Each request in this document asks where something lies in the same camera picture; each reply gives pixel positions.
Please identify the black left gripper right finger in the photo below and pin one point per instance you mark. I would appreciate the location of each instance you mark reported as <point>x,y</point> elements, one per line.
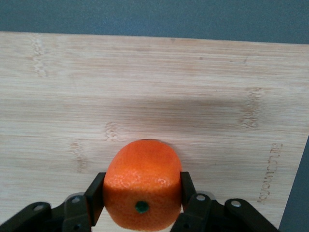
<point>205,215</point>

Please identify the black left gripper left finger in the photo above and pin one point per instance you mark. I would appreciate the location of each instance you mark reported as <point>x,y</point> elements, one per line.
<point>74,212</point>

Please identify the orange fruit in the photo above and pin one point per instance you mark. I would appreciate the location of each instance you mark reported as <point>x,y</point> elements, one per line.
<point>142,181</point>

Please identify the bamboo cutting board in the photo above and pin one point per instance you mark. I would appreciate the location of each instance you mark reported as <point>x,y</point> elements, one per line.
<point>144,91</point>

